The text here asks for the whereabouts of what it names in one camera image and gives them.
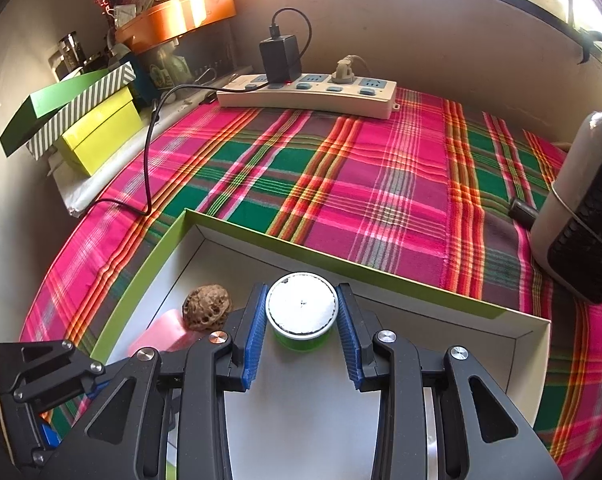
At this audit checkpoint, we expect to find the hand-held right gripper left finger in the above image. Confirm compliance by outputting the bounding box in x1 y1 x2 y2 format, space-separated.
56 282 269 480

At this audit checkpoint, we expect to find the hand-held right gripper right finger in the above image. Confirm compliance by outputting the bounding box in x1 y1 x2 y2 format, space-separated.
336 282 564 480

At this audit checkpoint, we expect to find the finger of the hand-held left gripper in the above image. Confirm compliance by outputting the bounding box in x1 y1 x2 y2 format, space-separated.
0 340 106 413
3 410 64 468

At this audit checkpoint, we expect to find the green spool white cap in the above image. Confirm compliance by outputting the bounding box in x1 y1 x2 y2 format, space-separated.
266 271 339 353

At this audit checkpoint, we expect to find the brown walnut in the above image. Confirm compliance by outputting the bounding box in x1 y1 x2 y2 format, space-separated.
182 284 233 332

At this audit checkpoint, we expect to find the green white cardboard box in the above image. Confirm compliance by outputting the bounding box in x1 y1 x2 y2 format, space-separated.
88 208 553 480

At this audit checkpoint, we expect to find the pink clip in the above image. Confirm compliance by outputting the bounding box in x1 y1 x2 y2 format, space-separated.
128 308 196 356

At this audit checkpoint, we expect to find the pink green plaid tablecloth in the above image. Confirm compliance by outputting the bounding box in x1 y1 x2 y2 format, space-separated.
20 87 602 480

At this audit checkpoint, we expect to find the white shelf board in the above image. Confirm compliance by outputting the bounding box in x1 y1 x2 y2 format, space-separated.
48 72 254 218

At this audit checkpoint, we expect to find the small black plug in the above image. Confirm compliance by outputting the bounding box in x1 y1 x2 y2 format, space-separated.
510 199 539 226

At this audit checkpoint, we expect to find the yellow-green box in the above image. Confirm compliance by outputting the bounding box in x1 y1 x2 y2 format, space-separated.
55 86 142 177

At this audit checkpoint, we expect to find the white power strip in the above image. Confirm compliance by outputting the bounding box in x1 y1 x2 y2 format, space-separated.
216 74 402 120

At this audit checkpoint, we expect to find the white black space heater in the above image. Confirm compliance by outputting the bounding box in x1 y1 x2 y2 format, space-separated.
530 107 602 305

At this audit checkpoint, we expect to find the white plug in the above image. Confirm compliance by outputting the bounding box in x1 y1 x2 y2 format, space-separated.
329 55 369 86

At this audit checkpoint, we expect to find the striped box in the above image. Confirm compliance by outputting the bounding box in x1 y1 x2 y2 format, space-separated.
26 62 138 161

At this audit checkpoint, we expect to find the green label bottle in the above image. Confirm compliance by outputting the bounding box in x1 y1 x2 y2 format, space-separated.
148 52 194 91

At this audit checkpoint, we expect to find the glass jar dark lid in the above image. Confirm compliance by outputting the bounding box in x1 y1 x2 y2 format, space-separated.
56 34 82 73

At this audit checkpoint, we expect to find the orange tray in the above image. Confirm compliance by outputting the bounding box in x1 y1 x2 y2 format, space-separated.
115 0 236 53

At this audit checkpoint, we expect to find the black window latch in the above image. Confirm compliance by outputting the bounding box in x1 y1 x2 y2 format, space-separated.
576 27 602 66

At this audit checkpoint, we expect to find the black charger with cable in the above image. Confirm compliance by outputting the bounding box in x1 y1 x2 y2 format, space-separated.
88 7 312 217

